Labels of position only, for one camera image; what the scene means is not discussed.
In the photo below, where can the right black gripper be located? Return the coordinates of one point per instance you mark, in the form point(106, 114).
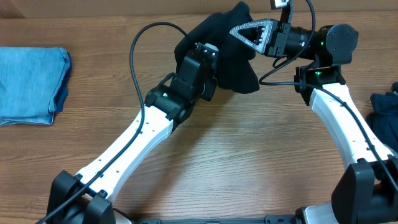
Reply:
point(277, 38)

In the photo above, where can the black garment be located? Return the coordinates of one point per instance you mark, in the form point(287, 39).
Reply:
point(233, 69)

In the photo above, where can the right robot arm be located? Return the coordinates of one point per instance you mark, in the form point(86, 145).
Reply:
point(367, 191)

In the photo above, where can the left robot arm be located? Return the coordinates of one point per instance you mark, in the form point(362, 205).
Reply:
point(88, 196)

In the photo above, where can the dark navy garment pile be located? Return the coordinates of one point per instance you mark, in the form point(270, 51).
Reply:
point(383, 119)

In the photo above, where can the folded light blue jeans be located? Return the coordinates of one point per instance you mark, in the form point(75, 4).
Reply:
point(33, 84)

